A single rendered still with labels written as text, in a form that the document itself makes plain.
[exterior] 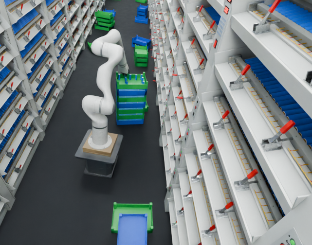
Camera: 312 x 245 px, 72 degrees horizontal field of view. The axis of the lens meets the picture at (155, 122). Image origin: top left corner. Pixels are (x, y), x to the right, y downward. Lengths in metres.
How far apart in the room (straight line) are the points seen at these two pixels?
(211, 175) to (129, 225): 0.92
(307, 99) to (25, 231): 1.82
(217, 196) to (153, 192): 1.09
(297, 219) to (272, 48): 0.39
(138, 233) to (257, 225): 1.15
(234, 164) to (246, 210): 0.16
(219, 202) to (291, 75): 0.55
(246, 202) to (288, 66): 0.39
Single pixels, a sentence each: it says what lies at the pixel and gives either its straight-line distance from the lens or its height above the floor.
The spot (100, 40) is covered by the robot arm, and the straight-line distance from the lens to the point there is 1.63.
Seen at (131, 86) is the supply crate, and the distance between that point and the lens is 2.14.
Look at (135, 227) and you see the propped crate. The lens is 1.73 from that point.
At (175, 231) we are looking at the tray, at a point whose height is 0.18.
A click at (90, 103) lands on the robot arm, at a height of 0.73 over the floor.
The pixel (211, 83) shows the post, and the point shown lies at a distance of 0.98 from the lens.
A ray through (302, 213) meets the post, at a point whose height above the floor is 1.32.
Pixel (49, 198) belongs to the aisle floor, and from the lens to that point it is 1.99.
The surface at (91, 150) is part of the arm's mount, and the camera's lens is 1.80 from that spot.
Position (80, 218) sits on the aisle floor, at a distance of 1.86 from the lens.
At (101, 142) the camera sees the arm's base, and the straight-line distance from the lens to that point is 1.77.
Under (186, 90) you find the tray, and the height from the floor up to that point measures 0.93.
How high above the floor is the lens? 1.68
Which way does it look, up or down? 42 degrees down
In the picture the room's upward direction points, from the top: 10 degrees clockwise
